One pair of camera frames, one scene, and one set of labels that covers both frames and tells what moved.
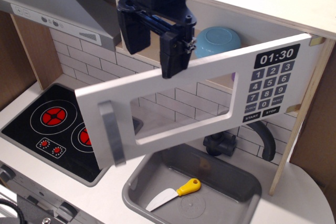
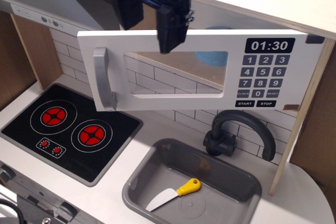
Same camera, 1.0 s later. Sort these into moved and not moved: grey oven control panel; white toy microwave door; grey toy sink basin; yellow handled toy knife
Moved: white toy microwave door
Not moved: yellow handled toy knife; grey oven control panel; grey toy sink basin
